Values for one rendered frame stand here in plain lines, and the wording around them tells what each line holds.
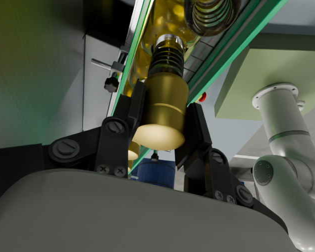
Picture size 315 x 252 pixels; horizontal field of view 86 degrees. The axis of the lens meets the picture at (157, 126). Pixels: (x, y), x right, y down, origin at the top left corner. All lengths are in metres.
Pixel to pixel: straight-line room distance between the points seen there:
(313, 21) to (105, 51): 0.52
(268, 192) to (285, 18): 0.43
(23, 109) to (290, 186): 0.45
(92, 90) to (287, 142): 0.57
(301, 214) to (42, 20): 0.47
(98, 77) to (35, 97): 0.32
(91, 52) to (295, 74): 0.55
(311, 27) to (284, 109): 0.21
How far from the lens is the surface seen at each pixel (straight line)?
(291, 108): 0.60
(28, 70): 0.21
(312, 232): 0.42
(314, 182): 0.51
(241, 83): 0.59
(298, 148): 0.55
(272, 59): 0.56
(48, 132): 0.42
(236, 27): 0.39
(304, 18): 0.62
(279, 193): 0.44
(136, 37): 0.33
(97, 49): 0.48
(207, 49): 0.43
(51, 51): 0.25
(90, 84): 0.57
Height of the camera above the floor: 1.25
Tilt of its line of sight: 34 degrees down
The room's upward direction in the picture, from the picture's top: 172 degrees counter-clockwise
